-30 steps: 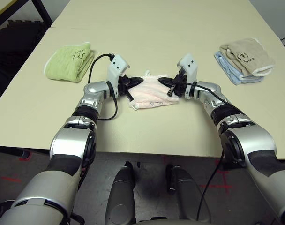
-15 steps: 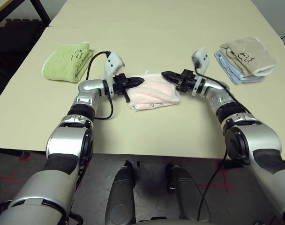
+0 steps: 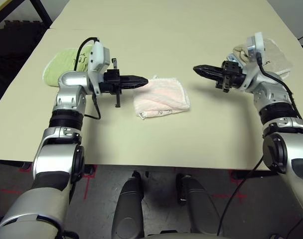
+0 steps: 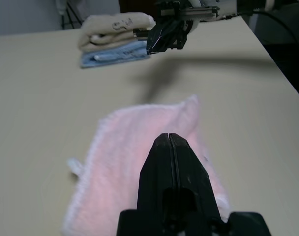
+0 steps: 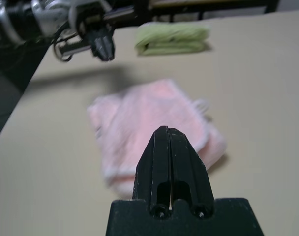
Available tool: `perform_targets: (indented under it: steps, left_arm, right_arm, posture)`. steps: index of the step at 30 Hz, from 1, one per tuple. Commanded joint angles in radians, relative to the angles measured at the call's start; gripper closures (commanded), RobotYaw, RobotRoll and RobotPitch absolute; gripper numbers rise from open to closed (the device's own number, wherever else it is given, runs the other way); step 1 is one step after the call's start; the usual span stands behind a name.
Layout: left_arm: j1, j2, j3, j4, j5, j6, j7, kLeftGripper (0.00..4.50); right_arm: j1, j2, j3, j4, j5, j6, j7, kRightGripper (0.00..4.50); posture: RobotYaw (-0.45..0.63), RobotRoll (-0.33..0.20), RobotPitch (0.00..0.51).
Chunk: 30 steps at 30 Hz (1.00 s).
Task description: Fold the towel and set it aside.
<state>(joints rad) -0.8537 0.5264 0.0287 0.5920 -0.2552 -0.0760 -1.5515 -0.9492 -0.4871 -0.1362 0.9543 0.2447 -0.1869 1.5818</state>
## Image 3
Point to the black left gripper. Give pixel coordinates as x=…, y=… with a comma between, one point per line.
x=111, y=83

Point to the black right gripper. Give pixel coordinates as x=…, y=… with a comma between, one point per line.
x=231, y=76

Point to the pink fluffy towel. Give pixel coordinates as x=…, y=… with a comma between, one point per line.
x=161, y=97

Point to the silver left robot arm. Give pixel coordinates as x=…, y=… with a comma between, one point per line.
x=66, y=99

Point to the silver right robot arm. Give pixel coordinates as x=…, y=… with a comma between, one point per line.
x=278, y=99

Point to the beige folded towel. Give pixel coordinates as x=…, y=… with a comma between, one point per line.
x=276, y=56

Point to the green folded towel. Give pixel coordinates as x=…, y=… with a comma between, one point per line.
x=59, y=64

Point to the grey right robot leg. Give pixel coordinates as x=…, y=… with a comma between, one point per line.
x=198, y=211

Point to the beige robot torso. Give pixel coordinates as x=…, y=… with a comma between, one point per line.
x=186, y=235

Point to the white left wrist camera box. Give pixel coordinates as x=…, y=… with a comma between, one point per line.
x=99, y=59

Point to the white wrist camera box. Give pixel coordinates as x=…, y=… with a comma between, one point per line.
x=99, y=59
x=255, y=49

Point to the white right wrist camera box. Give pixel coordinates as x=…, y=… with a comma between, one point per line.
x=255, y=49

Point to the yellow-edged table with black frame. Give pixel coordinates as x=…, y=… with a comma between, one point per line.
x=43, y=11

